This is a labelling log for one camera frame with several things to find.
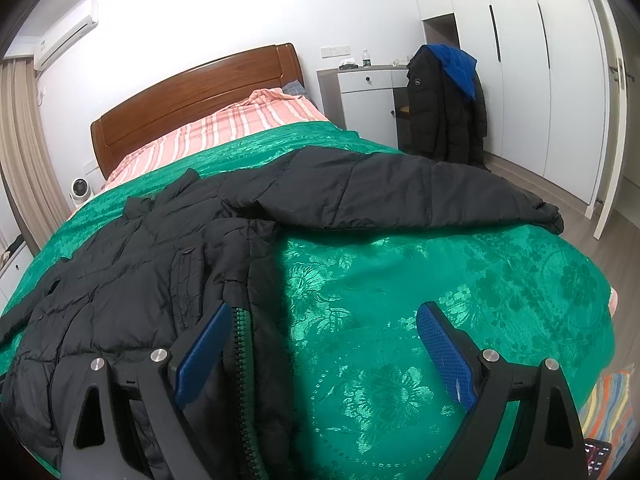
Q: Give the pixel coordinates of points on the green floral blanket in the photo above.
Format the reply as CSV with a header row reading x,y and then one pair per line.
x,y
375,310

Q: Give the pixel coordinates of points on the wooden headboard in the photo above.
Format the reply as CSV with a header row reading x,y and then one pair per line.
x,y
200,80

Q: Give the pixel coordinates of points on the colourful striped rug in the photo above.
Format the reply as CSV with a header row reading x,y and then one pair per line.
x,y
610,405

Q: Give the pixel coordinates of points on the beige curtain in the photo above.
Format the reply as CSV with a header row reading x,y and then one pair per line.
x,y
25,135

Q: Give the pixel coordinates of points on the black keyboard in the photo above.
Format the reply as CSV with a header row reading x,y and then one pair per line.
x,y
597,457

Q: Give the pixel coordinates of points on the white wall socket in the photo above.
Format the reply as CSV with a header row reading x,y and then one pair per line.
x,y
90,165

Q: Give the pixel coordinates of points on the white window-side cabinet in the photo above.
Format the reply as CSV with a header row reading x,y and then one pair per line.
x,y
12,272

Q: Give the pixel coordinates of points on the clear plastic bottle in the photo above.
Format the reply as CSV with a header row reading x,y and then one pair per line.
x,y
366,59

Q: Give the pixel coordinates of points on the black puffer jacket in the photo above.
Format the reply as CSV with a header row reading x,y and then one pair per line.
x,y
150,270

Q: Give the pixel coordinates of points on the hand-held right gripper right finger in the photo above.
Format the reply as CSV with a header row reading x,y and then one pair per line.
x,y
447,355

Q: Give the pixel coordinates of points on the blue garment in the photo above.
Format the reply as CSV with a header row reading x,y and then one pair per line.
x,y
457,67

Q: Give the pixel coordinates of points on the white door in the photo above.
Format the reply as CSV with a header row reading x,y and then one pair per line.
x,y
612,135

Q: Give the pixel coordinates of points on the black hanging coat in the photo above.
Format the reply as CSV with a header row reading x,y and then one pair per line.
x,y
435,115

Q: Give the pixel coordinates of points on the white wardrobe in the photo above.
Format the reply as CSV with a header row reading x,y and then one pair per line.
x,y
520,60

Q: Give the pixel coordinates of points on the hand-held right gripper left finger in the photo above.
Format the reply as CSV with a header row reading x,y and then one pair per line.
x,y
205,355

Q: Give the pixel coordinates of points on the white desk with drawer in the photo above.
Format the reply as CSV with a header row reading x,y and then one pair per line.
x,y
365,95

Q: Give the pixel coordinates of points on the white air conditioner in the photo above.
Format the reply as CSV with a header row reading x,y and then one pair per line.
x,y
65,35

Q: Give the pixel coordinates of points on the small white fan heater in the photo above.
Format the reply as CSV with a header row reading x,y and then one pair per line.
x,y
79,192

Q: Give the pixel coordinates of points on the dark tissue box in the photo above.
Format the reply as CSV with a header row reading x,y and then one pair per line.
x,y
347,65

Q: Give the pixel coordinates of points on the pink striped bed sheet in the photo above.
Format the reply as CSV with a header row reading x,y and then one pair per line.
x,y
225,125

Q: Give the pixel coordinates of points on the grey plaid pillow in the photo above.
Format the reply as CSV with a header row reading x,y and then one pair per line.
x,y
294,88

